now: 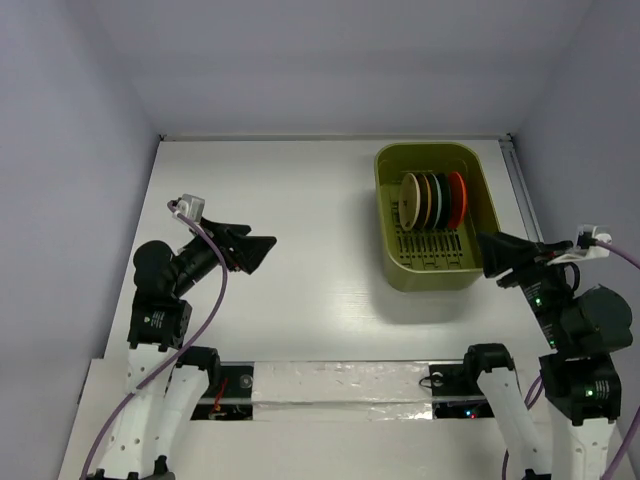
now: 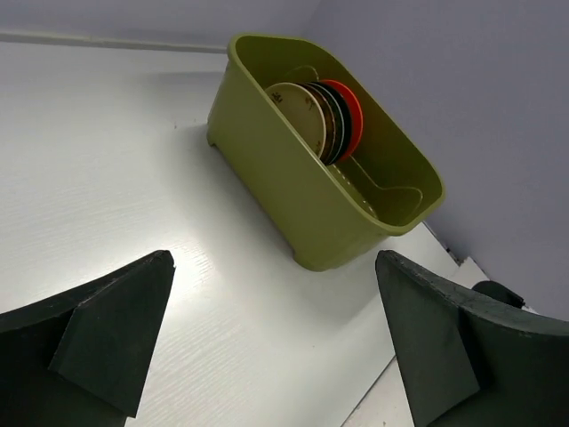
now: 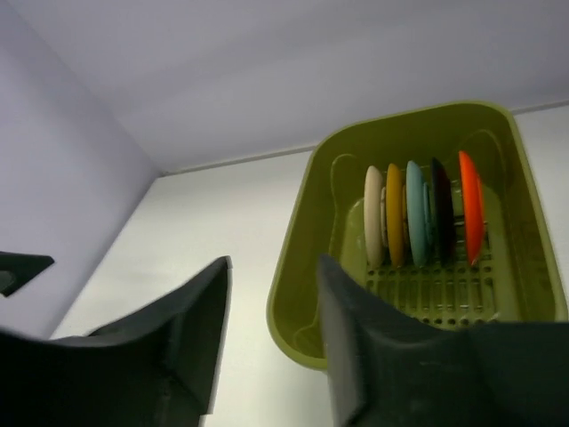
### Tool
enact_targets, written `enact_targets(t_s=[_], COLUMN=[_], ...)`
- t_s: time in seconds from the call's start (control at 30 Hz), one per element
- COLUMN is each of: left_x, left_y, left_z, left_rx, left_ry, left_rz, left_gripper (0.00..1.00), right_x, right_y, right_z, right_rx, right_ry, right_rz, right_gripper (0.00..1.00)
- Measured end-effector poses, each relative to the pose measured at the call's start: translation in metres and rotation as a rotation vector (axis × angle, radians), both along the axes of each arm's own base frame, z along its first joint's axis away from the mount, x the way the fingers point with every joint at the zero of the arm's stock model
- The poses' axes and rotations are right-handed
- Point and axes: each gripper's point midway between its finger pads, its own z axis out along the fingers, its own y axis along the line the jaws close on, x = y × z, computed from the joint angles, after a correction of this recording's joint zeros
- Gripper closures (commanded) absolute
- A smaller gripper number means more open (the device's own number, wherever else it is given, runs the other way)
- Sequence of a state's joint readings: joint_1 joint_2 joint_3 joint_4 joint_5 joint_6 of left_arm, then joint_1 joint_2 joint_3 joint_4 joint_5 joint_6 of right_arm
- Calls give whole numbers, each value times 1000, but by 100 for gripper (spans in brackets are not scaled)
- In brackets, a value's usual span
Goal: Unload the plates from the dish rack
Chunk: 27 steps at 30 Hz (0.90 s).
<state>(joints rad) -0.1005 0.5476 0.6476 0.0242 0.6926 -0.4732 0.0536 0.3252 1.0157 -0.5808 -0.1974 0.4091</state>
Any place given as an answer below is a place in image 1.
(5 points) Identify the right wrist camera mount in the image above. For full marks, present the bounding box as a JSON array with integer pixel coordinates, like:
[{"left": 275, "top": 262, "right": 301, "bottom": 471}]
[{"left": 547, "top": 224, "right": 612, "bottom": 266}]

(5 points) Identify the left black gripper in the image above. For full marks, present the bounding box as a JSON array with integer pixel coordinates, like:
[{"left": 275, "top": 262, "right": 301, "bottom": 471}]
[{"left": 172, "top": 215, "right": 275, "bottom": 294}]

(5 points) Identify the olive green dish rack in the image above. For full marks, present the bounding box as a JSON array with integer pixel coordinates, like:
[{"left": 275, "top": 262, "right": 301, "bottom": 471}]
[{"left": 375, "top": 142, "right": 499, "bottom": 292}]

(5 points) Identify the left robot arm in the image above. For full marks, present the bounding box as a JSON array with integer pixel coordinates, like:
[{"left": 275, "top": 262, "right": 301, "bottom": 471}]
[{"left": 80, "top": 214, "right": 277, "bottom": 479}]

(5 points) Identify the brown yellow plate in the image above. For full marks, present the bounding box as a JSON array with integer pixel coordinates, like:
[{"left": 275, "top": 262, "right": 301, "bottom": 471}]
[{"left": 416, "top": 173, "right": 432, "bottom": 229}]

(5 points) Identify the beige patterned plate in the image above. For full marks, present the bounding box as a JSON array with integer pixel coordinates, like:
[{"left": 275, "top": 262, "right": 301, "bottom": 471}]
[{"left": 398, "top": 173, "right": 420, "bottom": 231}]

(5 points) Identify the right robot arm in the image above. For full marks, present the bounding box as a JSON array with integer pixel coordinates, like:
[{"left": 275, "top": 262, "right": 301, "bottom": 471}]
[{"left": 460, "top": 225, "right": 633, "bottom": 479}]

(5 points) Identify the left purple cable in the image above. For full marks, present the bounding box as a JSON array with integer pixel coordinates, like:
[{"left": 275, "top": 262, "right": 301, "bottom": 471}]
[{"left": 79, "top": 202, "right": 231, "bottom": 480}]

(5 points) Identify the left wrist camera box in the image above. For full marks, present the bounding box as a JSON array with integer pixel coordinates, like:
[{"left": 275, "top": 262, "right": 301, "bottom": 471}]
[{"left": 167, "top": 194, "right": 205, "bottom": 224}]

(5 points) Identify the foil covered base bar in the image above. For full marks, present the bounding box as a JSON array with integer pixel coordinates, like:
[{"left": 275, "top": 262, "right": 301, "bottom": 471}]
[{"left": 251, "top": 361, "right": 433, "bottom": 422}]

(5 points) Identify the black teal plate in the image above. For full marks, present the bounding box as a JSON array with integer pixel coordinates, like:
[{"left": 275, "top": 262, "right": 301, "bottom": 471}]
[{"left": 434, "top": 173, "right": 452, "bottom": 229}]

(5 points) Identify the orange red plate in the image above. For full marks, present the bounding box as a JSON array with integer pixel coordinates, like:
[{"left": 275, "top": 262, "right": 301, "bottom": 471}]
[{"left": 448, "top": 171, "right": 468, "bottom": 230}]

